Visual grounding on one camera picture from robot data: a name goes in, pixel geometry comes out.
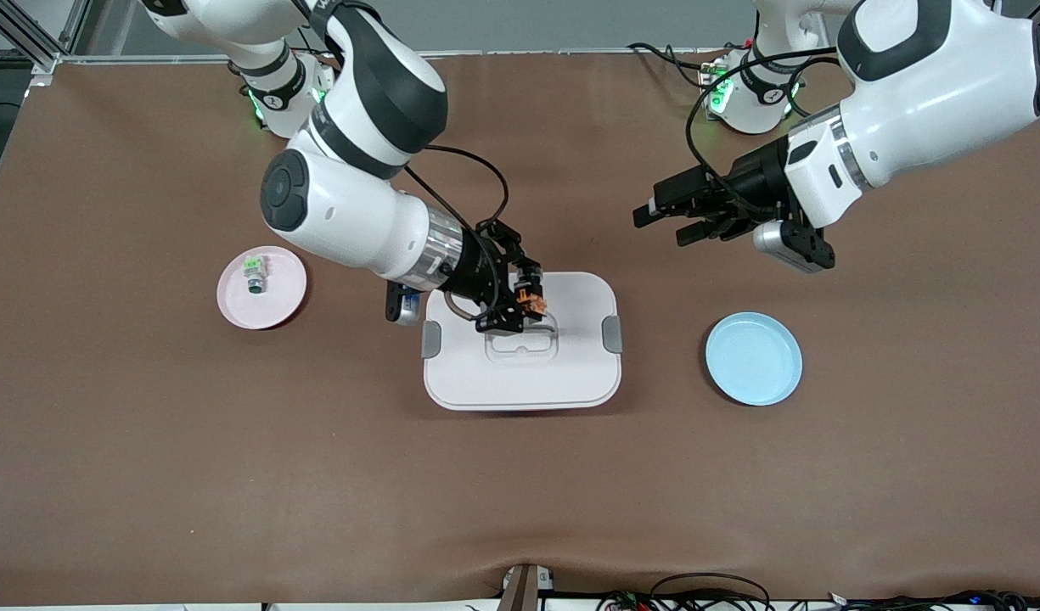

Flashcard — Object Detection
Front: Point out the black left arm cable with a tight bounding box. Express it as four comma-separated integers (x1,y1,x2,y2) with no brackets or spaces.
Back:
685,47,843,213

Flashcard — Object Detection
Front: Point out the black base cable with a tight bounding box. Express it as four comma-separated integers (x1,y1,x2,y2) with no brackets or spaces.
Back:
628,38,724,90

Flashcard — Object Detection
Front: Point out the white lidded storage box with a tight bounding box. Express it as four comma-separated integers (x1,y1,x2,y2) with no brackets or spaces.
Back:
422,272,624,412

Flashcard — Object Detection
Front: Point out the brown table cover cloth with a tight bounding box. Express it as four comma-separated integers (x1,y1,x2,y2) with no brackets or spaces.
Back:
0,47,1040,605

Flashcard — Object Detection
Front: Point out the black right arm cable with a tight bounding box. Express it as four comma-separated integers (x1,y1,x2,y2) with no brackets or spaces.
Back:
401,143,512,255

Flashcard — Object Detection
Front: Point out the black cable bundle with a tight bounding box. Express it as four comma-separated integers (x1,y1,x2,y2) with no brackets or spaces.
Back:
825,588,1040,611
596,573,775,611

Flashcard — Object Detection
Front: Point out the pink round plate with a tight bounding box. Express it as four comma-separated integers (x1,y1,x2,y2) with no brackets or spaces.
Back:
216,245,308,331

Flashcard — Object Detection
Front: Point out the aluminium extrusion beam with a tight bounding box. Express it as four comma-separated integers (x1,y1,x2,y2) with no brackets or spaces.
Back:
496,563,556,611

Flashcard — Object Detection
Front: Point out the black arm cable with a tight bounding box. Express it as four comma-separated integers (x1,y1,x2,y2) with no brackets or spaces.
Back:
401,143,512,255
685,47,843,213

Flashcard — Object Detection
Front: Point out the aluminium frame corner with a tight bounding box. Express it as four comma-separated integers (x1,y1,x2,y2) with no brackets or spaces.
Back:
0,0,92,77

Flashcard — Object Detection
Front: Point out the light blue round plate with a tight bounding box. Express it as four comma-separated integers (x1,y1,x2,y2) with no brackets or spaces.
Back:
705,311,803,407

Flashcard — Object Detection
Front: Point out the metal table edge rail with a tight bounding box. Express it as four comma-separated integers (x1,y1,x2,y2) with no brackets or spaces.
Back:
57,44,758,65

